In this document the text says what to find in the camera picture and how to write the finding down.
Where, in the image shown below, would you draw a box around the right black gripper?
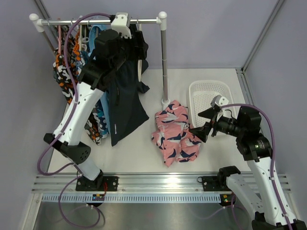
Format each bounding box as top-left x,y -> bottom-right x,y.
189,106 -> 245,142

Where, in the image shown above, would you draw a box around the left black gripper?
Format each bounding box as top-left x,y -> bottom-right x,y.
110,31 -> 148,72

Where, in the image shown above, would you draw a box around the beige wooden hanger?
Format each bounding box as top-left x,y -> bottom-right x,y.
137,59 -> 142,82

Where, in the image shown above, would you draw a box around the pink shark print shorts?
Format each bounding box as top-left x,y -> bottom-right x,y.
151,100 -> 201,167

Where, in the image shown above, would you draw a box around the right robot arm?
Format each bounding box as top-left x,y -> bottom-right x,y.
190,103 -> 307,230

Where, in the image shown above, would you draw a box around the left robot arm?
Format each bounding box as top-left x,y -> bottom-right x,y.
44,29 -> 148,191

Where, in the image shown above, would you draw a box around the light blue shorts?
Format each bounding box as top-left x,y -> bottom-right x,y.
88,25 -> 110,138

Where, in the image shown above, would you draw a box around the white plastic hanger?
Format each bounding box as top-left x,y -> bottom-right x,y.
78,25 -> 89,51

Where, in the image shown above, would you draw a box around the navy blue shorts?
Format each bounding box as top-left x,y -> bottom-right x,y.
105,23 -> 151,147

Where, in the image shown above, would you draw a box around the pink hanger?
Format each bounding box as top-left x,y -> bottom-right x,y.
56,25 -> 69,58

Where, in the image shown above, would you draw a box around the orange black camouflage shorts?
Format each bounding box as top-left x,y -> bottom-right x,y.
52,23 -> 106,146

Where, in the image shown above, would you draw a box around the white perforated plastic basket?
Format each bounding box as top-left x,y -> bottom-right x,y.
189,80 -> 234,127

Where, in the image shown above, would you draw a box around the white metal clothes rack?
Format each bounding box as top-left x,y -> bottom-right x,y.
29,11 -> 170,109

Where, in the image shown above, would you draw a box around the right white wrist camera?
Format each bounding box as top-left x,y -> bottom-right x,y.
211,95 -> 229,107

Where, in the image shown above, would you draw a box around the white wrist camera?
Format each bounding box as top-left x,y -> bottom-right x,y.
111,12 -> 132,39
211,95 -> 229,107

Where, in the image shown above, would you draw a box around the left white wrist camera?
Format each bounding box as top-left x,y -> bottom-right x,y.
111,12 -> 132,39

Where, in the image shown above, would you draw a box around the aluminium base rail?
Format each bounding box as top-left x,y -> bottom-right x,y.
31,172 -> 291,194

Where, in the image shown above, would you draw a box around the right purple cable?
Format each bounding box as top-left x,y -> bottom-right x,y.
191,103 -> 294,230

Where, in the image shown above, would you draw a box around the left aluminium frame post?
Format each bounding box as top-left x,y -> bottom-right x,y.
33,0 -> 50,20

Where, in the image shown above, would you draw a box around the aluminium frame post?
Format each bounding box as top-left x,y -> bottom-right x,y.
241,0 -> 286,74
33,0 -> 50,20

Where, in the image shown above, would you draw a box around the right aluminium frame post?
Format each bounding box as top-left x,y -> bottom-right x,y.
241,0 -> 286,74

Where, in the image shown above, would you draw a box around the white slotted cable duct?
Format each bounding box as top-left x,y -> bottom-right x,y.
42,194 -> 221,203

